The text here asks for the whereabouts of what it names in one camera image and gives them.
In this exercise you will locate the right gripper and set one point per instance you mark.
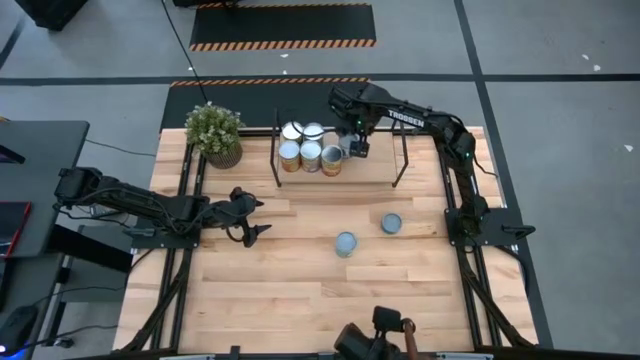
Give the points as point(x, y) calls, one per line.
point(355, 107)

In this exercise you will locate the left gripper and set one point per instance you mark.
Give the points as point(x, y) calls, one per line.
point(240, 207)

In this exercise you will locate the silver lid tin can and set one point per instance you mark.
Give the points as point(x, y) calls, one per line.
point(313, 131)
point(344, 146)

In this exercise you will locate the corn label can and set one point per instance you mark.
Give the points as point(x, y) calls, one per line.
point(331, 156)

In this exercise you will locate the peaches label can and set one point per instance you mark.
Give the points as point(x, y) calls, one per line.
point(310, 152)

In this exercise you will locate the pineapple label can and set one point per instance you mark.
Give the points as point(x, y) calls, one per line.
point(289, 152)

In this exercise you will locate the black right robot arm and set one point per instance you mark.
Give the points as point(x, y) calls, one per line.
point(435, 122)

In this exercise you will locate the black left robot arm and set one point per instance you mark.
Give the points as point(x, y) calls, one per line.
point(140, 202)

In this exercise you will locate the gold label tin can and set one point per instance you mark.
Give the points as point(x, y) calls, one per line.
point(291, 131)

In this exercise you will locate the green can purple circle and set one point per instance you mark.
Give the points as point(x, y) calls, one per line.
point(345, 242)

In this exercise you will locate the potted green plant striped pot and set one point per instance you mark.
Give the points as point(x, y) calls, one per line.
point(212, 131)

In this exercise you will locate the black hazard-striped floor mat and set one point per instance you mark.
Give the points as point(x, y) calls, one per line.
point(282, 22)
point(250, 105)

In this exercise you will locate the dark grey desk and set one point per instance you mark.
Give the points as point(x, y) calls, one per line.
point(45, 150)

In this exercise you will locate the red-edged tablet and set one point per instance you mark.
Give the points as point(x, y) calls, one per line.
point(10, 225)

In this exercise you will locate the black computer mouse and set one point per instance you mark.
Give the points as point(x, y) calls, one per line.
point(17, 325)

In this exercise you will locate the black box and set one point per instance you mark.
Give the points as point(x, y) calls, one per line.
point(50, 12)

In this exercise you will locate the black aluminium table frame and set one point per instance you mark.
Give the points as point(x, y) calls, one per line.
point(448, 135)

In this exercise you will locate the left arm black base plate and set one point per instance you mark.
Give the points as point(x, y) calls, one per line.
point(165, 242)

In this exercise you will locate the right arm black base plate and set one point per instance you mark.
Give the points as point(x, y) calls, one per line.
point(500, 219)

